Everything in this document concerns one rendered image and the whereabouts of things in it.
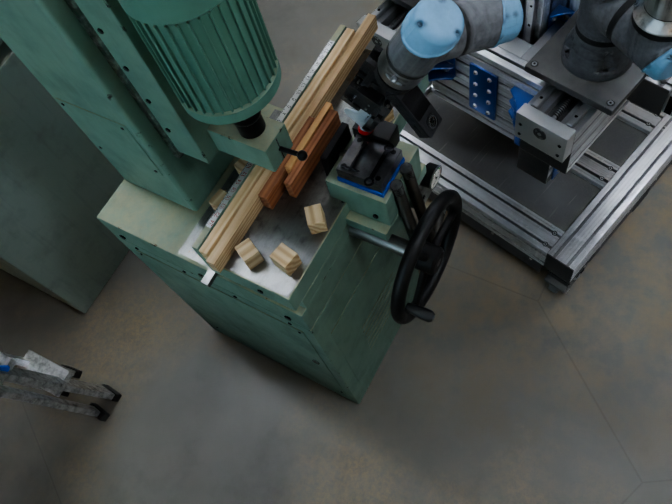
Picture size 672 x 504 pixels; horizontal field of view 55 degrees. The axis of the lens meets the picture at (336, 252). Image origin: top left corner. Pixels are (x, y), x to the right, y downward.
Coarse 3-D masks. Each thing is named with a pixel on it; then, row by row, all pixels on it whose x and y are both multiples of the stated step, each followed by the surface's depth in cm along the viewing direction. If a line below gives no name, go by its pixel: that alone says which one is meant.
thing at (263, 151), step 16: (208, 128) 121; (224, 128) 120; (272, 128) 118; (224, 144) 122; (240, 144) 118; (256, 144) 117; (272, 144) 117; (288, 144) 122; (256, 160) 121; (272, 160) 119
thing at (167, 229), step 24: (120, 192) 152; (144, 192) 151; (216, 192) 147; (120, 216) 149; (144, 216) 148; (168, 216) 147; (192, 216) 145; (144, 240) 145; (168, 240) 144; (192, 240) 142; (360, 240) 143; (192, 264) 140; (336, 264) 136; (240, 288) 136; (288, 312) 132; (312, 312) 134
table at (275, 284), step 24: (336, 96) 140; (312, 192) 130; (264, 216) 130; (288, 216) 129; (336, 216) 127; (360, 216) 130; (264, 240) 128; (288, 240) 127; (312, 240) 126; (336, 240) 131; (240, 264) 126; (264, 264) 125; (312, 264) 124; (264, 288) 123; (288, 288) 122
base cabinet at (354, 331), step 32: (384, 256) 163; (192, 288) 167; (352, 288) 151; (384, 288) 174; (224, 320) 188; (256, 320) 159; (288, 320) 140; (320, 320) 140; (352, 320) 160; (384, 320) 187; (288, 352) 179; (320, 352) 154; (352, 352) 171; (384, 352) 203; (320, 384) 205; (352, 384) 184
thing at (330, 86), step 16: (368, 16) 143; (368, 32) 143; (352, 48) 140; (336, 64) 139; (352, 64) 142; (336, 80) 138; (320, 96) 136; (304, 112) 135; (256, 192) 128; (240, 208) 127; (256, 208) 129; (240, 224) 126; (224, 240) 125; (240, 240) 128; (208, 256) 124; (224, 256) 125
